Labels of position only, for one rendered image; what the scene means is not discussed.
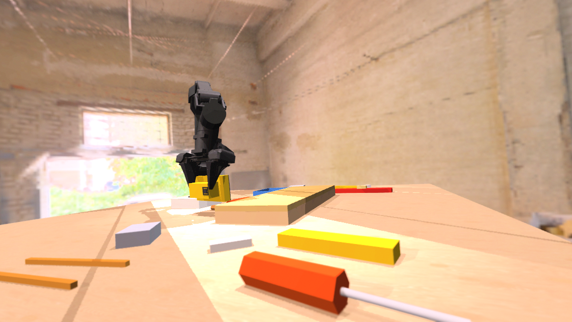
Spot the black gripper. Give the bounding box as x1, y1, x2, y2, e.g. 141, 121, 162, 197
176, 131, 235, 189

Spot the blue shallow tray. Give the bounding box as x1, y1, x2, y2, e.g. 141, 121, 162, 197
253, 188, 285, 196

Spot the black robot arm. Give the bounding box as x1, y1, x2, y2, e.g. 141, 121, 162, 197
188, 80, 227, 176

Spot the pale yellow panel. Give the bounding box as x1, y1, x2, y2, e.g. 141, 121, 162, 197
215, 185, 336, 225

